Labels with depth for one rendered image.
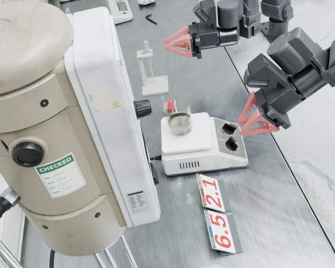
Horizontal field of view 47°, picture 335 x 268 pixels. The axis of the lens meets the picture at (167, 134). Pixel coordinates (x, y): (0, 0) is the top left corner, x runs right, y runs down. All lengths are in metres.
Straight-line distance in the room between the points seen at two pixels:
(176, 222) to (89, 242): 0.50
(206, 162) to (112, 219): 0.56
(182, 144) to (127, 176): 0.57
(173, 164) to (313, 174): 0.32
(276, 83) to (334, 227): 0.32
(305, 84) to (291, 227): 0.30
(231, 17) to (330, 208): 0.54
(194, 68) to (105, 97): 1.00
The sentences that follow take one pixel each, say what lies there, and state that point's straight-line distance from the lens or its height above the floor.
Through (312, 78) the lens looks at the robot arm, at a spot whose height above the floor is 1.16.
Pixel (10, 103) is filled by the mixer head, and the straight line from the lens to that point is 0.27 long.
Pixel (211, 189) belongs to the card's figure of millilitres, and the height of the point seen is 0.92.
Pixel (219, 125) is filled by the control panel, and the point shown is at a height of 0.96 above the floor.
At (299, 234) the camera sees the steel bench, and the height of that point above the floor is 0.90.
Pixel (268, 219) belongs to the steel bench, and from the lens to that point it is 0.87.
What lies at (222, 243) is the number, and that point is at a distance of 0.81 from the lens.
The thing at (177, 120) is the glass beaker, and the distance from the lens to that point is 0.88.
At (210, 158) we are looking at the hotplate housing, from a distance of 0.91.
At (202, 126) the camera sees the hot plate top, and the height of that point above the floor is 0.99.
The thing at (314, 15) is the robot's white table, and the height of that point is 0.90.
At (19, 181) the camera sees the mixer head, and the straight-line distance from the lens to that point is 0.33.
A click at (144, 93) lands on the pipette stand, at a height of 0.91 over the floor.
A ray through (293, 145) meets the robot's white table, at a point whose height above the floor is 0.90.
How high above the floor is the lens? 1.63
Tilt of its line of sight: 44 degrees down
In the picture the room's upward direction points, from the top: 11 degrees counter-clockwise
